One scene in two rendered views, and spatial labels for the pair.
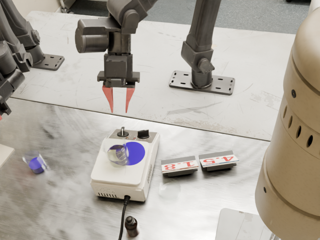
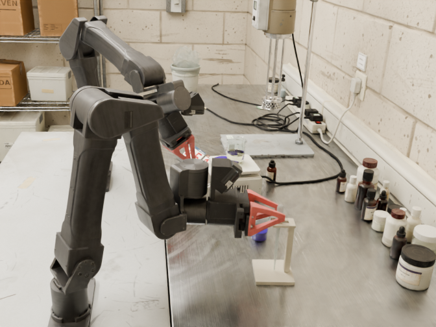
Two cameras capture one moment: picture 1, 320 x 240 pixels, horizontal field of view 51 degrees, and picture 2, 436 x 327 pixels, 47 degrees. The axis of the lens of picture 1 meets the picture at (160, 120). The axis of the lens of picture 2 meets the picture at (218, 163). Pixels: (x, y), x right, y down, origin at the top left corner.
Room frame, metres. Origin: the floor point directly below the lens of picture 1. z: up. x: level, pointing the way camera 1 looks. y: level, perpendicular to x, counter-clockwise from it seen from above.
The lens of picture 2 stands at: (1.15, 1.16, 1.52)
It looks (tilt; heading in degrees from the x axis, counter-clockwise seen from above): 23 degrees down; 239
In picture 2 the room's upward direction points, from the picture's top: 3 degrees clockwise
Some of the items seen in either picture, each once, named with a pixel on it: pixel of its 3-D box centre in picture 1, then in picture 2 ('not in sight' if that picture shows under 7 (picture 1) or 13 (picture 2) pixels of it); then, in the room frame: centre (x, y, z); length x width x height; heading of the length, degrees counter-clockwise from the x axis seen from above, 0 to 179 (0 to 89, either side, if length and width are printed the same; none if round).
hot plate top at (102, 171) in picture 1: (121, 160); (233, 164); (0.46, 0.11, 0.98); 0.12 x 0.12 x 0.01; 73
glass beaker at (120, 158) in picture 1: (115, 152); (236, 151); (0.45, 0.11, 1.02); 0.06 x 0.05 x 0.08; 113
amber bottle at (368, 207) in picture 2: not in sight; (369, 204); (0.23, 0.39, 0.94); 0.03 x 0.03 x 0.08
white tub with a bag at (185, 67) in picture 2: not in sight; (185, 69); (0.09, -0.90, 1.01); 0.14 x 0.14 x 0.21
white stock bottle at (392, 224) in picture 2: not in sight; (395, 227); (0.26, 0.51, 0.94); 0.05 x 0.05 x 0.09
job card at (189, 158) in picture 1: (179, 164); not in sight; (0.46, -0.03, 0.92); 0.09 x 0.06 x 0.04; 90
